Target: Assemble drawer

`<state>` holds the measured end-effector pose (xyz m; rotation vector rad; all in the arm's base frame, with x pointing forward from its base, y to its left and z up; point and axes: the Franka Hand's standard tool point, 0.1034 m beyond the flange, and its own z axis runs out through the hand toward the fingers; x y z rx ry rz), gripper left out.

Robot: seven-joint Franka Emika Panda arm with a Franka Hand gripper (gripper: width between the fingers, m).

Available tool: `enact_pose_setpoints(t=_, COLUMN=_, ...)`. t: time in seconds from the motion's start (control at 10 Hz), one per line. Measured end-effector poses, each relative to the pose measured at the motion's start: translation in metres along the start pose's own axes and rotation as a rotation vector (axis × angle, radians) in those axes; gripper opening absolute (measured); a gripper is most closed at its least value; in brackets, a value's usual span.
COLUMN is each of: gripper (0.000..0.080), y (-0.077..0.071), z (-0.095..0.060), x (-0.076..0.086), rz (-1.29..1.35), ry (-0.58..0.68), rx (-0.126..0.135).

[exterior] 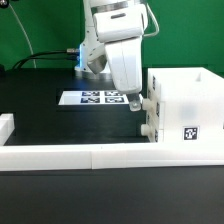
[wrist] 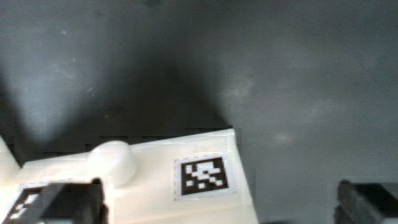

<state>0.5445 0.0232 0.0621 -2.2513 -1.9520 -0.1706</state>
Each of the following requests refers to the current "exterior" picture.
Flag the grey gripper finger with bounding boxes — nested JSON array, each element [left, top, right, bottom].
[[127, 93, 143, 112]]

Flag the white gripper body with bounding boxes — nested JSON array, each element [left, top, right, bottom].
[[93, 7, 147, 94]]

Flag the white drawer cabinet frame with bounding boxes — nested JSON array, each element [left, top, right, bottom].
[[146, 67, 224, 143]]

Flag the white drawer box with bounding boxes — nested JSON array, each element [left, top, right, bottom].
[[142, 89, 161, 116], [141, 114, 164, 143]]

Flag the white front drawer box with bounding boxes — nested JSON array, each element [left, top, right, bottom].
[[141, 114, 164, 143]]

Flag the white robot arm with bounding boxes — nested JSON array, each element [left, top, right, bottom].
[[75, 0, 148, 111]]

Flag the white marker tag sheet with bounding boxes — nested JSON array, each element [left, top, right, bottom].
[[59, 90, 128, 105]]

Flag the white U-shaped fence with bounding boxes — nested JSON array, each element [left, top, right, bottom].
[[0, 114, 224, 171]]

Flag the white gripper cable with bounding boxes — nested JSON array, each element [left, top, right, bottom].
[[143, 3, 160, 39]]

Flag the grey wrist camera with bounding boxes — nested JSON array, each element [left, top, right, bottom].
[[87, 54, 107, 74]]

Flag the black cables at base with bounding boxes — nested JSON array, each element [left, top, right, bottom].
[[11, 48, 81, 70]]

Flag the grey thin cable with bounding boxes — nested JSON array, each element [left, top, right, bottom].
[[7, 3, 38, 69]]

